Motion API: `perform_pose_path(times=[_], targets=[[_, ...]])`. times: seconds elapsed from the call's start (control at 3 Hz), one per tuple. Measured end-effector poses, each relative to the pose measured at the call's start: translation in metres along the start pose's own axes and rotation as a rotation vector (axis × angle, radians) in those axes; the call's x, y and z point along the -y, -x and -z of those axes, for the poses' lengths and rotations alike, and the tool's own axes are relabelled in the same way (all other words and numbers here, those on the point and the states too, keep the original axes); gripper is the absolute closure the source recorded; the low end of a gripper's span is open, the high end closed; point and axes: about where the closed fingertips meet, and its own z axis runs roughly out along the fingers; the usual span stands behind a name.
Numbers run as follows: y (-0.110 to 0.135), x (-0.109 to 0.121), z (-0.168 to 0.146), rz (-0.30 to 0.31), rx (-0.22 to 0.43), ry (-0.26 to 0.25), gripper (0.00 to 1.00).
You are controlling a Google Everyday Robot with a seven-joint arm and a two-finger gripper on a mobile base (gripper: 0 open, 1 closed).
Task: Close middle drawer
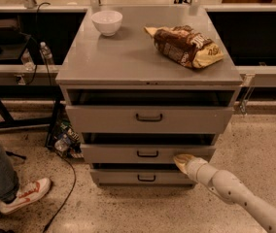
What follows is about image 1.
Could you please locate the grey drawer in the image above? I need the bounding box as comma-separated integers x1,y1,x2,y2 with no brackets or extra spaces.
81,133,216,164
90,163,195,186
66,106,233,134

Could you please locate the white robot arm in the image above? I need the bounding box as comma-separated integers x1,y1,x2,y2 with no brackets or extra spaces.
174,154,276,233

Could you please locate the grey drawer cabinet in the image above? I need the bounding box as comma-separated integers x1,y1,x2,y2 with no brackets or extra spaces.
55,5,244,187

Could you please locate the grey bottom drawer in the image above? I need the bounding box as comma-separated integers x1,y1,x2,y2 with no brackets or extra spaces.
90,163,195,186

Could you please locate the grey top drawer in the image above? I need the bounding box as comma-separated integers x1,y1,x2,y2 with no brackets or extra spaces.
66,106,233,134

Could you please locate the colourful snack packages pile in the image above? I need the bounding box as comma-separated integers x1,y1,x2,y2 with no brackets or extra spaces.
52,120,84,159

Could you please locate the brown yellow snack bag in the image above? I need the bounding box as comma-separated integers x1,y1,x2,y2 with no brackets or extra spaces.
145,25,224,69

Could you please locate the white red sneaker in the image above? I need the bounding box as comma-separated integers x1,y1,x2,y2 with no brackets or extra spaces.
0,178,52,215

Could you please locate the white bowl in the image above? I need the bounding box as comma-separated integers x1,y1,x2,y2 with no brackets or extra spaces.
91,11,122,36

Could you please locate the clear water bottle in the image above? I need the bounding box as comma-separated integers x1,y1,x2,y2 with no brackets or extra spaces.
40,42,54,66

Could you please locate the black metal stand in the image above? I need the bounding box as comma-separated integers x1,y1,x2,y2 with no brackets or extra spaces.
0,76,61,131

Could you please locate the black floor cable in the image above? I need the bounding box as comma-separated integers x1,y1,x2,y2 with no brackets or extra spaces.
42,152,78,233

